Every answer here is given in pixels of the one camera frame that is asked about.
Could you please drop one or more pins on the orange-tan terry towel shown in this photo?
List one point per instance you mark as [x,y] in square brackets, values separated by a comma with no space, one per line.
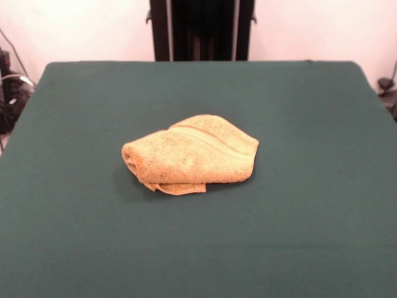
[192,155]

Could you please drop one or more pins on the dark green table cloth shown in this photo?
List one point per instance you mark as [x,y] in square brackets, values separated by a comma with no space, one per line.
[248,254]

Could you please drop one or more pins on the dark tripod base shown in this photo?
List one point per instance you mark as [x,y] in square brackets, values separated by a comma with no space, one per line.
[384,83]

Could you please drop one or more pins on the black robot pedestal stand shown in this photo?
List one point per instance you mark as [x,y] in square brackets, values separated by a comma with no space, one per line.
[201,31]

